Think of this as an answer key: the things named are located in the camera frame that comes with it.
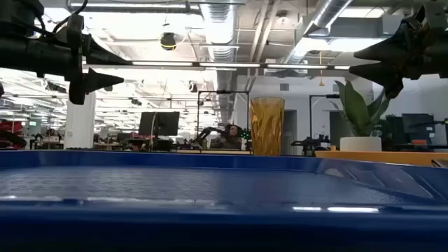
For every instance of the blue plastic tray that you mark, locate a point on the blue plastic tray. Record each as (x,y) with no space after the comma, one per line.
(210,189)

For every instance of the white square pillar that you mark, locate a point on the white square pillar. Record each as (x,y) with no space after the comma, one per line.
(80,122)

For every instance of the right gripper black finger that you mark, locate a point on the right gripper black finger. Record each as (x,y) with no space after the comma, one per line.
(392,49)
(385,73)

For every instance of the black metal rig frame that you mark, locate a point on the black metal rig frame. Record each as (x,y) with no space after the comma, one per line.
(224,92)
(310,115)

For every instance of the person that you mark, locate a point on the person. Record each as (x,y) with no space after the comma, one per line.
(232,138)

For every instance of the green leafy plant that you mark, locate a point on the green leafy plant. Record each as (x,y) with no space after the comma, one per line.
(357,108)

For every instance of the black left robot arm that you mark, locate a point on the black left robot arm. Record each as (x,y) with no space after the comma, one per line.
(17,52)

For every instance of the black computer monitor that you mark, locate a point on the black computer monitor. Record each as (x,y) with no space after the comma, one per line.
(159,123)
(418,126)

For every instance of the long ceiling light strip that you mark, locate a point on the long ceiling light strip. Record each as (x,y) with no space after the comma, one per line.
(227,64)

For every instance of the amber ribbed plastic cup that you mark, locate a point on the amber ribbed plastic cup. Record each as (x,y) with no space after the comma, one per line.
(267,126)

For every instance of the black background robot arm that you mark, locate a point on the black background robot arm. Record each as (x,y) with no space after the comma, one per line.
(309,141)
(206,133)

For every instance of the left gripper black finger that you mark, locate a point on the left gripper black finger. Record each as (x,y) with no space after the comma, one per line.
(96,82)
(98,57)

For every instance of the white round plant pot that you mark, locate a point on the white round plant pot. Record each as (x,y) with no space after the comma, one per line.
(360,144)

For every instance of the silver ceiling air duct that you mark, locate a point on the silver ceiling air duct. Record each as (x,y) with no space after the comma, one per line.
(323,17)
(220,31)

